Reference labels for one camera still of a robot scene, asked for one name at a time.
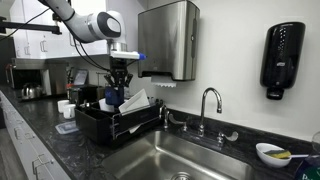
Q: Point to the grey lower cabinet drawers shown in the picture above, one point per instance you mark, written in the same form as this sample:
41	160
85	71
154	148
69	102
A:
37	161

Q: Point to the microwave oven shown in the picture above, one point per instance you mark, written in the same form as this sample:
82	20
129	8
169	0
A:
49	74

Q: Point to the chrome sink faucet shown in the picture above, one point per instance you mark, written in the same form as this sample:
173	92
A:
201	127

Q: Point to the steel kettle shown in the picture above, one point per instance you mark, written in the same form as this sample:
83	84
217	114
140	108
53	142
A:
31	91

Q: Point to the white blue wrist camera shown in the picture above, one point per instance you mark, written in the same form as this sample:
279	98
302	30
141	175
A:
128	55

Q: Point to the steel paper towel dispenser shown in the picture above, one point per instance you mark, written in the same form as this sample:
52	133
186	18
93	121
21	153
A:
168	36

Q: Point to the black soap dispenser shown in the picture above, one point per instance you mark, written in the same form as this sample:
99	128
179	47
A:
281	58

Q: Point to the white mug on counter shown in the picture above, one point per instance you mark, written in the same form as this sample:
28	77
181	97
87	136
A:
69	111
61	104

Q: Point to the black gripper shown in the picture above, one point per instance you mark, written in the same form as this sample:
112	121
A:
119	72

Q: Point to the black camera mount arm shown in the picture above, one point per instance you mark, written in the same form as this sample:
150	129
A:
4	25

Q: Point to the white plate in rack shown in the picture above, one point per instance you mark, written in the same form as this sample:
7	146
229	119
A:
137	101

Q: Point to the clear plastic container lid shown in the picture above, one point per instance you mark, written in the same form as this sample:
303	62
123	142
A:
66	128

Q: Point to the white bowl with sponge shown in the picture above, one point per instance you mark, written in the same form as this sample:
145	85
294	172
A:
275	156

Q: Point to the white upper cabinets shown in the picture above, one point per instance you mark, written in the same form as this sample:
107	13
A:
31	44

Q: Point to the stainless steel sink basin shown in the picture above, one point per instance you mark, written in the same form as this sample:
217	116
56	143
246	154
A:
162	156

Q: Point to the black dish drying rack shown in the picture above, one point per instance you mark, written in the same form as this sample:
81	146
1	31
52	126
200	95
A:
114	129

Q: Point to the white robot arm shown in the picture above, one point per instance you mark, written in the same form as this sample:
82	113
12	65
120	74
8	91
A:
105	25

